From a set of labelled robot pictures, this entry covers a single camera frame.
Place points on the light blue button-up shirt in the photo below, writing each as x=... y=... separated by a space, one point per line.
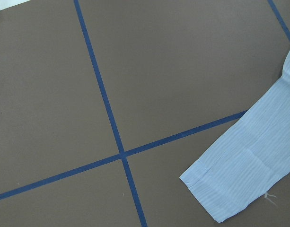
x=249 y=158

